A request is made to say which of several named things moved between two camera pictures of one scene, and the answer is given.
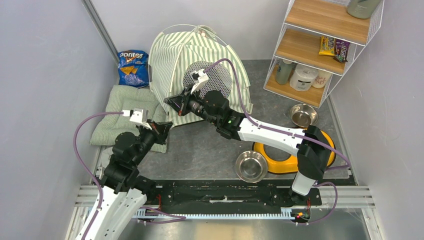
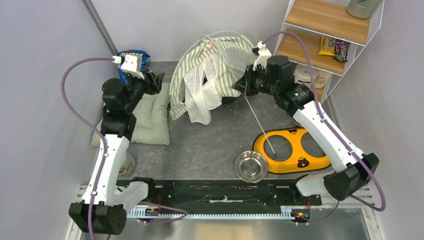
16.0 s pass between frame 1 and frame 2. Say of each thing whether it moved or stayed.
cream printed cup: stayed
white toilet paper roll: stayed
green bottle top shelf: stayed
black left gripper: moved
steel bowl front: stayed
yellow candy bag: stayed
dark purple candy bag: stayed
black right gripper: moved
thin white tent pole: moved
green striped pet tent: moved
